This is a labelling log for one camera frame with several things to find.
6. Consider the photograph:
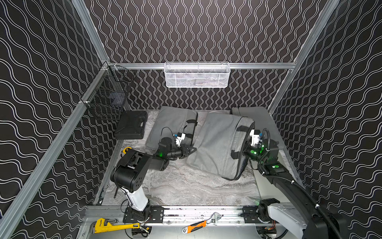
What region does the black wire basket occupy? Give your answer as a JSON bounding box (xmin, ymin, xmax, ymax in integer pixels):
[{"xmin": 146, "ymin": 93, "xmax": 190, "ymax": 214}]
[{"xmin": 82, "ymin": 62, "xmax": 136, "ymax": 121}]

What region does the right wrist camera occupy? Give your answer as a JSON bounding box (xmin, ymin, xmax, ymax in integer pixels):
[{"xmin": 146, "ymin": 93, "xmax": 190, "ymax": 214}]
[{"xmin": 250, "ymin": 129, "xmax": 262, "ymax": 147}]

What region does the white wire mesh basket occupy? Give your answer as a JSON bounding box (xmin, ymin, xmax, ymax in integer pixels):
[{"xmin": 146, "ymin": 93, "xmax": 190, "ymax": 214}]
[{"xmin": 164, "ymin": 62, "xmax": 231, "ymax": 88}]

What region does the black plastic tool case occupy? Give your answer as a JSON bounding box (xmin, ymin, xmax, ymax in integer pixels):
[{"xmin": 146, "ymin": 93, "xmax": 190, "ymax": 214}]
[{"xmin": 114, "ymin": 111, "xmax": 148, "ymax": 140}]

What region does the yellow pipe wrench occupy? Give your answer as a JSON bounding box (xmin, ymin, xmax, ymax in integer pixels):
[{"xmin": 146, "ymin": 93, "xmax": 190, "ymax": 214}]
[{"xmin": 90, "ymin": 218, "xmax": 140, "ymax": 234}]

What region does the grey laptop bag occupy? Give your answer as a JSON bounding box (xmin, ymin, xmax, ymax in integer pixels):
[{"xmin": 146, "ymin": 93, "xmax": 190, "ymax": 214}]
[
  {"xmin": 186, "ymin": 112, "xmax": 255, "ymax": 181},
  {"xmin": 145, "ymin": 106, "xmax": 198, "ymax": 150},
  {"xmin": 231, "ymin": 107, "xmax": 286, "ymax": 150}
]

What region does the silver laptop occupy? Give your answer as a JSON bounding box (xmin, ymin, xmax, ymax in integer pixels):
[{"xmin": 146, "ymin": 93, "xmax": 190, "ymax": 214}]
[{"xmin": 251, "ymin": 148, "xmax": 300, "ymax": 203}]

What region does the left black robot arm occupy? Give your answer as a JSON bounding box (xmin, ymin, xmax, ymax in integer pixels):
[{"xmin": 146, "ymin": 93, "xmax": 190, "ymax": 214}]
[{"xmin": 110, "ymin": 137, "xmax": 197, "ymax": 221}]

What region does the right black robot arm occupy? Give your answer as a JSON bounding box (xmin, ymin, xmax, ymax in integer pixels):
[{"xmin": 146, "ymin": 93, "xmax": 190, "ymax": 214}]
[{"xmin": 243, "ymin": 139, "xmax": 348, "ymax": 239}]

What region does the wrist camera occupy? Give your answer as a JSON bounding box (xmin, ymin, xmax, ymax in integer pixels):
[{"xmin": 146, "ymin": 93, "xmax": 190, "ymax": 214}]
[
  {"xmin": 250, "ymin": 129, "xmax": 262, "ymax": 147},
  {"xmin": 173, "ymin": 133, "xmax": 186, "ymax": 147}
]

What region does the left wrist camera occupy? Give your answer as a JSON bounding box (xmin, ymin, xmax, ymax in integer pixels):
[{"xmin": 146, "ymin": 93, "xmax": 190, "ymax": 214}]
[{"xmin": 173, "ymin": 133, "xmax": 186, "ymax": 147}]

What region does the yellow tape measure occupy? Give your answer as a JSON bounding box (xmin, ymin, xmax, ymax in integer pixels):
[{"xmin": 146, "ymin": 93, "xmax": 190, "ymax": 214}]
[{"xmin": 121, "ymin": 147, "xmax": 132, "ymax": 156}]

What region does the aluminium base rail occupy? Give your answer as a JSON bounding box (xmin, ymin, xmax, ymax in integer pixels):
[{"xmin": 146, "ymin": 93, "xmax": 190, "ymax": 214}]
[{"xmin": 122, "ymin": 205, "xmax": 320, "ymax": 226}]

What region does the orange adjustable wrench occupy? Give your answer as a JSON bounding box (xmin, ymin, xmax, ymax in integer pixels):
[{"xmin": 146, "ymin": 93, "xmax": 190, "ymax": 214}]
[{"xmin": 182, "ymin": 212, "xmax": 223, "ymax": 234}]

